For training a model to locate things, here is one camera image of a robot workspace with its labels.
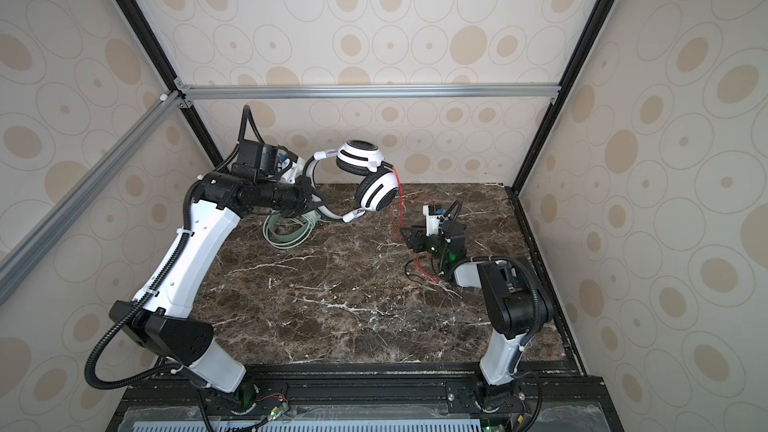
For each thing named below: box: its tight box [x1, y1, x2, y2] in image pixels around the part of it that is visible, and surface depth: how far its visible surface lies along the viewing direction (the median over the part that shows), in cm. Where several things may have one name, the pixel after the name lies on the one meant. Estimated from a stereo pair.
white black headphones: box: [304, 139, 399, 223], surface depth 60 cm
